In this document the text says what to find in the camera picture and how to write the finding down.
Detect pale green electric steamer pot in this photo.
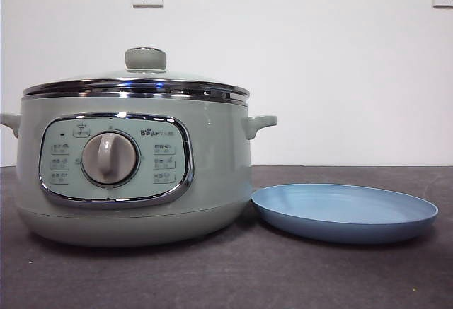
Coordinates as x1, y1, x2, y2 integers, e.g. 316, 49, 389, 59
0, 91, 279, 248

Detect blue round plate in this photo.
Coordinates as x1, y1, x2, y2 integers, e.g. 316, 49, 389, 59
250, 182, 440, 245

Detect glass lid with green knob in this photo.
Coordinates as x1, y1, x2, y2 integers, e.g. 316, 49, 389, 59
23, 47, 251, 98

